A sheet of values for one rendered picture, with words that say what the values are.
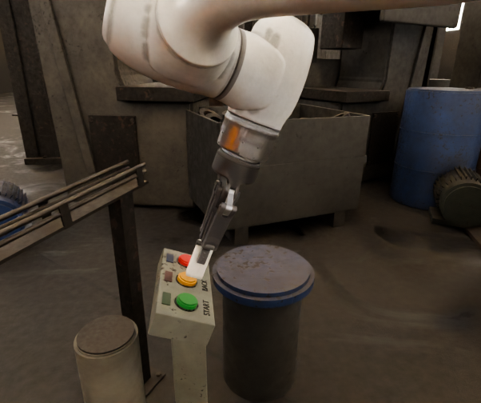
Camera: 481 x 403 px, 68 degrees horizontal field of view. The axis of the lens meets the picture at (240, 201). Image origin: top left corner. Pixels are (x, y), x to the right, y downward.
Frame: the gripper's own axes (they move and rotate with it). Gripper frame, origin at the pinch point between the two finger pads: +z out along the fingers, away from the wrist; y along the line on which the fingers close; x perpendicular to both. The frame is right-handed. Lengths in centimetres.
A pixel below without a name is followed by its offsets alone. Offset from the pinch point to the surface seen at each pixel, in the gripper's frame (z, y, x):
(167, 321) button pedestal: 10.6, 4.7, -2.5
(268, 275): 17.2, -33.7, 28.7
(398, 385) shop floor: 41, -27, 87
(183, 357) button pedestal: 23.9, -2.2, 4.7
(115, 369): 25.6, 2.3, -8.0
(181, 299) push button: 8.3, 0.9, -0.7
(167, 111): 3, -197, -16
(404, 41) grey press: -113, -254, 153
